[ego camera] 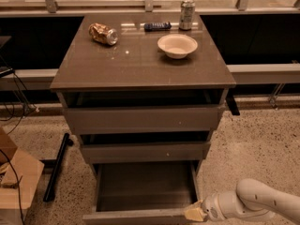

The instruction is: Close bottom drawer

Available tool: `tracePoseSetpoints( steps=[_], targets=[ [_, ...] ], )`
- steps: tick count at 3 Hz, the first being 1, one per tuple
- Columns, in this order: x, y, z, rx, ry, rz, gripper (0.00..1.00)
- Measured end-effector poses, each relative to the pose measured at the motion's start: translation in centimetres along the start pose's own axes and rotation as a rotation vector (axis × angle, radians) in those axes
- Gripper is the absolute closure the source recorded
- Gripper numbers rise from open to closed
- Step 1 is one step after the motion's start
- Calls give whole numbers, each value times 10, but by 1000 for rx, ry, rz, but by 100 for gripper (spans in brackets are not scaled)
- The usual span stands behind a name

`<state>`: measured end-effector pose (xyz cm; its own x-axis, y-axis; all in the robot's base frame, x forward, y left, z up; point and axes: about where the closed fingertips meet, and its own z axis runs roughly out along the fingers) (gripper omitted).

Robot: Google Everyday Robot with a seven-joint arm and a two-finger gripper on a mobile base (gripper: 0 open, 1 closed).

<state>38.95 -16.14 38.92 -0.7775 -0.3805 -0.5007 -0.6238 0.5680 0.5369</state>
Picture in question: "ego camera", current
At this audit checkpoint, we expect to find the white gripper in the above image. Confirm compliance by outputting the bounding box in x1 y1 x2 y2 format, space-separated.
184 193 225 222

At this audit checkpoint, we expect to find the grey bottom drawer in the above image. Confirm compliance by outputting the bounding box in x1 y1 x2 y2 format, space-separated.
83 161 200 225

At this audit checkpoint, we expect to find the grey drawer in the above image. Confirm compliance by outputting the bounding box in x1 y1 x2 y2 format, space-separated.
83 161 200 225
64 106 225 135
81 142 211 164

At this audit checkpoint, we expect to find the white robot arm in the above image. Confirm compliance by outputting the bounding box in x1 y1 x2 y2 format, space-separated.
184 178 300 225

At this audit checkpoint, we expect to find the grey middle drawer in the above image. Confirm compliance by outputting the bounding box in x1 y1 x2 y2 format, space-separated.
81 142 211 164

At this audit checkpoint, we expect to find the grey top drawer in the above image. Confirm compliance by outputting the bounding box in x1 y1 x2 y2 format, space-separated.
64 106 225 135

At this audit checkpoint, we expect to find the grey drawer cabinet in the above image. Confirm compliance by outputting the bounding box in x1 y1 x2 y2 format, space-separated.
50 13 237 180

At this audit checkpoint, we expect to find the black cabinet rear leg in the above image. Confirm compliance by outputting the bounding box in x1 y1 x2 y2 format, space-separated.
226 90 240 115

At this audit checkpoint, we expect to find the black metal bar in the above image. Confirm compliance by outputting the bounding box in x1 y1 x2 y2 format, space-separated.
42 133 73 203

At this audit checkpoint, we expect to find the white paper bowl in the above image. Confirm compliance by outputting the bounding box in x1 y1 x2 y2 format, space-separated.
157 34 198 59

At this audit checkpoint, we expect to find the cardboard box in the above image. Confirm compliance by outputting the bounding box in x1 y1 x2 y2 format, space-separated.
0 128 44 225

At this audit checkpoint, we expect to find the dark blue remote control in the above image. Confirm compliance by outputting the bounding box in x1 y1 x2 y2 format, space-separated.
143 22 172 32

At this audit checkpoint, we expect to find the crushed gold soda can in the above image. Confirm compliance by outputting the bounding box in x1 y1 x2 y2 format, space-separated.
88 22 118 46

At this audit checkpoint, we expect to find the upright silver soda can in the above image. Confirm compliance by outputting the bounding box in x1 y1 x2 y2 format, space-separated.
179 0 195 30

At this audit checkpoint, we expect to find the black cable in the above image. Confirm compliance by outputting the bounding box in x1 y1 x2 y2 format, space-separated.
0 148 26 225

